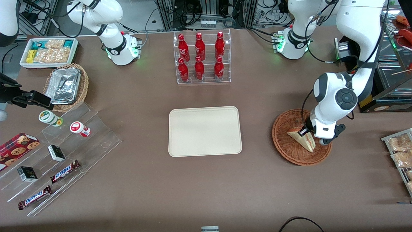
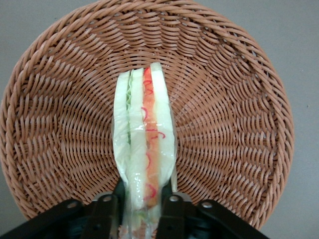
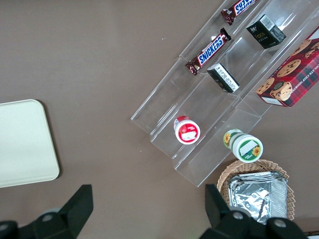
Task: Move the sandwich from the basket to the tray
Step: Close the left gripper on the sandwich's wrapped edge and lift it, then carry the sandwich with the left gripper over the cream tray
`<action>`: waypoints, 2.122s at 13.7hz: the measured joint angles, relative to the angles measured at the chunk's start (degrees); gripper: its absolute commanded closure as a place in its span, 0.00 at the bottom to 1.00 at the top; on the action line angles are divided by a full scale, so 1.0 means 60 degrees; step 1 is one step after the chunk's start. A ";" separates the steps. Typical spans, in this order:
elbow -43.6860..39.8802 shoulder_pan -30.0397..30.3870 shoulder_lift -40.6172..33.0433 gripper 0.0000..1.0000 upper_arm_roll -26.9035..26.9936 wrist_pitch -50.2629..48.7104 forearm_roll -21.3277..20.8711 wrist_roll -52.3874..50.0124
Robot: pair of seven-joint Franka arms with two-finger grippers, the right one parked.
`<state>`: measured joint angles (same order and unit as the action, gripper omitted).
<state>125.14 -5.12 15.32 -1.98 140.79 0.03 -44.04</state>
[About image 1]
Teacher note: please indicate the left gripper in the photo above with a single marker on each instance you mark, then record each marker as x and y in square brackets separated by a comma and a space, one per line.
[308, 125]

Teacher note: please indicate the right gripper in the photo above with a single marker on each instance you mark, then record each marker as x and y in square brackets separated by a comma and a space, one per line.
[9, 93]

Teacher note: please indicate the triangular sandwich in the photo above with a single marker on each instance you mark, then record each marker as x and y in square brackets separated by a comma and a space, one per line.
[304, 143]

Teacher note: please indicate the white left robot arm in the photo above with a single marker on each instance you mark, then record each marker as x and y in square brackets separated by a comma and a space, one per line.
[360, 32]

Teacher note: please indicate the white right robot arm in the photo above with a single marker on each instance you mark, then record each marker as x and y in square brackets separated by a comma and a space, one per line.
[117, 48]

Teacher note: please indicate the brown round wicker basket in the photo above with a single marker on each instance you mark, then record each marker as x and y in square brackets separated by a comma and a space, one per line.
[288, 149]

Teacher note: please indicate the light wicker basket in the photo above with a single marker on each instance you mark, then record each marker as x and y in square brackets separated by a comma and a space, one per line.
[84, 83]

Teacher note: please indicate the tray of packaged crackers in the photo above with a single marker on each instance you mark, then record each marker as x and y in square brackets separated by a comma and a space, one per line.
[386, 139]

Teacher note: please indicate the beige rectangular serving tray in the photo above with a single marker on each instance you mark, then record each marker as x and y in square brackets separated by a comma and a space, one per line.
[204, 132]

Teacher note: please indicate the yellow snack packet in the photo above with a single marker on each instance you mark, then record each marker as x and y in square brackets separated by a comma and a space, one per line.
[30, 56]

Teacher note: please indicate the green lid yoghurt cup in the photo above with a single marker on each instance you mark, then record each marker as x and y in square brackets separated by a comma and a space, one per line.
[48, 117]

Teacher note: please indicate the stacked aluminium foil trays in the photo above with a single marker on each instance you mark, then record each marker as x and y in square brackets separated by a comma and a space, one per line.
[64, 85]

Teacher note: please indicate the large clear nut bag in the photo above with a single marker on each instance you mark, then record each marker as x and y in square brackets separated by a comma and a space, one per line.
[53, 55]

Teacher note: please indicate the teal snack packet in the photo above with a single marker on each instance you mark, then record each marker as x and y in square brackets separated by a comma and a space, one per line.
[68, 43]
[38, 44]

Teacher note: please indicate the small clear nut bag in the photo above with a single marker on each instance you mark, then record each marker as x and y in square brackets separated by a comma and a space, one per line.
[54, 43]

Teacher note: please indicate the red tartan cookie box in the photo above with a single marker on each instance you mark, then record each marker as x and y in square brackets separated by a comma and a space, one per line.
[14, 149]

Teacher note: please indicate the white rectangular snack bin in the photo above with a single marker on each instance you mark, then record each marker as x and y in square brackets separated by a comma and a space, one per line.
[74, 51]

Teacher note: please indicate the red lid yoghurt cup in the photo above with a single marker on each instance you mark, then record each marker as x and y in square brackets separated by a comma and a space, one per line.
[77, 127]

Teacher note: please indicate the small black carton box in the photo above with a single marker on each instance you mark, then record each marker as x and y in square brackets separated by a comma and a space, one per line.
[56, 153]
[27, 174]

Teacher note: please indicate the black food warmer machine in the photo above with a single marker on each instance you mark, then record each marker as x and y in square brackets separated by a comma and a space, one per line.
[386, 103]

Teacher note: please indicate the clear bag of snacks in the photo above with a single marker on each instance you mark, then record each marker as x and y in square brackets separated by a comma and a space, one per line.
[399, 142]
[409, 174]
[402, 159]
[410, 187]

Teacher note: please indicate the clear acrylic step display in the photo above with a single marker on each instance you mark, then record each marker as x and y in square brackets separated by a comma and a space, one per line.
[96, 138]

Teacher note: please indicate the stainless steel pan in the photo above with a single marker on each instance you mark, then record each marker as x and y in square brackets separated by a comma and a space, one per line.
[391, 51]
[391, 75]

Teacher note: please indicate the Snickers chocolate bar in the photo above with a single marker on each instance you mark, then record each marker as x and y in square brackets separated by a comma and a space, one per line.
[64, 171]
[34, 197]

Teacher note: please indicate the red cola bottle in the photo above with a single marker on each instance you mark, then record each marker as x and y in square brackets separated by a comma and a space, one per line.
[199, 69]
[219, 68]
[183, 48]
[220, 45]
[200, 46]
[183, 71]

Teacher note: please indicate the clear acrylic bottle rack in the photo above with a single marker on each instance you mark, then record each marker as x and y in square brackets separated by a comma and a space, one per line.
[209, 77]

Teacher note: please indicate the red sausage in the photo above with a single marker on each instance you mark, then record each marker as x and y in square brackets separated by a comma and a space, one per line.
[406, 36]

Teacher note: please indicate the orange sausage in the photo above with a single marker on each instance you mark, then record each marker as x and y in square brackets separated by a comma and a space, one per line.
[405, 20]

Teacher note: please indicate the small grey device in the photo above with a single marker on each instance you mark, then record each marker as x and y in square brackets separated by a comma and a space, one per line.
[210, 229]

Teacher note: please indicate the aluminium profile frame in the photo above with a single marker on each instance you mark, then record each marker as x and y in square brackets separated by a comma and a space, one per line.
[169, 19]

